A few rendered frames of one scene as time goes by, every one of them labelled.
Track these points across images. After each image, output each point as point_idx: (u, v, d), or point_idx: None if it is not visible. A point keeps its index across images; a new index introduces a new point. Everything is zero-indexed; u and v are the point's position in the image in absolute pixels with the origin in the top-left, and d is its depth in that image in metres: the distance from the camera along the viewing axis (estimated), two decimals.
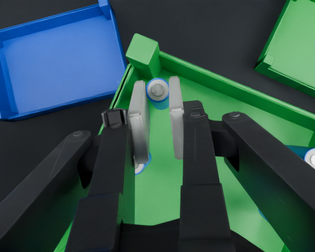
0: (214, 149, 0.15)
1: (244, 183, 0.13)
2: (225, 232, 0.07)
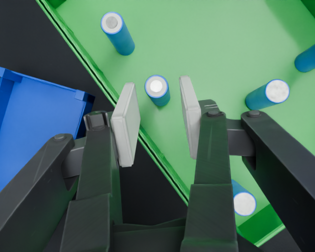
0: (232, 148, 0.15)
1: (260, 182, 0.13)
2: (231, 234, 0.07)
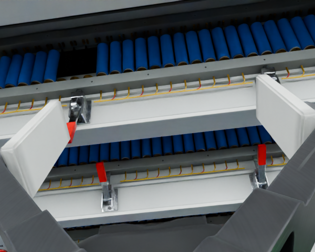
0: None
1: None
2: (264, 250, 0.06)
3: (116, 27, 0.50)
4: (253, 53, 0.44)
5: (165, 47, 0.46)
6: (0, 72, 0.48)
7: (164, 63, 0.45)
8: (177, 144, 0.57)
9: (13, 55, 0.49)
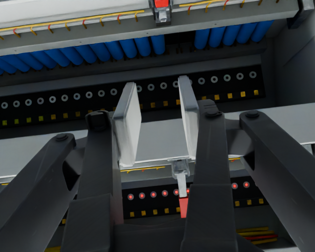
0: (231, 148, 0.15)
1: (259, 182, 0.13)
2: (230, 234, 0.07)
3: (132, 66, 0.48)
4: None
5: (72, 57, 0.42)
6: (261, 30, 0.41)
7: (67, 47, 0.39)
8: None
9: (245, 42, 0.44)
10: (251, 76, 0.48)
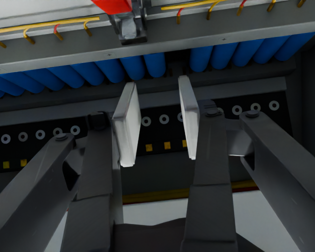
0: (231, 148, 0.15)
1: (259, 182, 0.13)
2: (230, 234, 0.07)
3: (100, 95, 0.33)
4: None
5: (2, 87, 0.28)
6: (294, 46, 0.26)
7: None
8: None
9: (266, 61, 0.29)
10: (272, 108, 0.34)
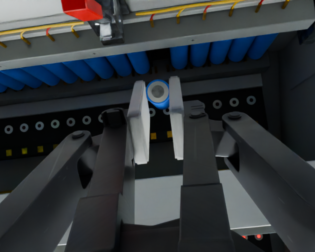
0: (214, 149, 0.15)
1: (244, 183, 0.13)
2: (225, 232, 0.07)
3: (93, 90, 0.36)
4: None
5: (4, 82, 0.31)
6: (261, 46, 0.29)
7: None
8: None
9: (240, 60, 0.32)
10: (249, 102, 0.37)
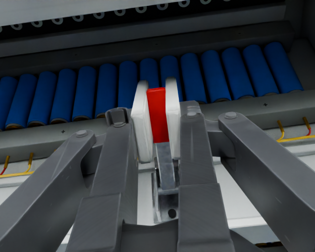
0: (210, 149, 0.15)
1: (241, 183, 0.13)
2: (224, 232, 0.07)
3: None
4: None
5: (16, 96, 0.29)
6: None
7: (6, 123, 0.27)
8: None
9: None
10: None
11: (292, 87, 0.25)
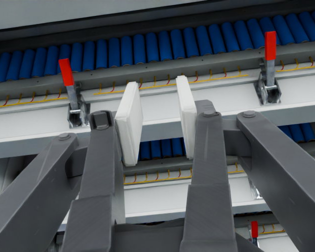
0: (228, 148, 0.15)
1: (256, 182, 0.13)
2: (230, 233, 0.07)
3: (115, 30, 0.50)
4: (249, 49, 0.45)
5: (163, 43, 0.47)
6: (1, 68, 0.49)
7: (162, 58, 0.46)
8: (176, 147, 0.57)
9: (13, 52, 0.50)
10: None
11: None
